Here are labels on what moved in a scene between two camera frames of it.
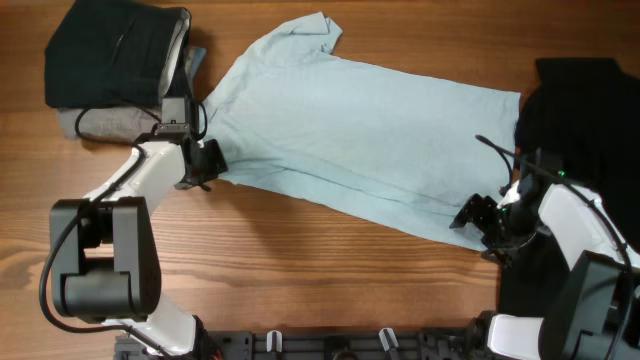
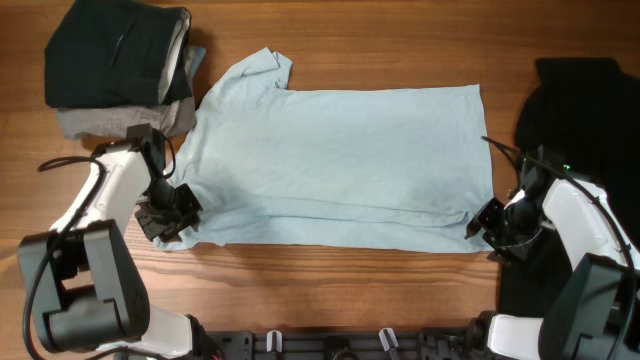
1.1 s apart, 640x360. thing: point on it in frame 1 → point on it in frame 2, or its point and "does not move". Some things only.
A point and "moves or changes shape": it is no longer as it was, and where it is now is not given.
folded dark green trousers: x=105 y=52 does not move
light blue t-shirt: x=298 y=113 moves or changes shape
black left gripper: x=218 y=164 → x=172 y=230
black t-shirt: x=584 y=115 does not move
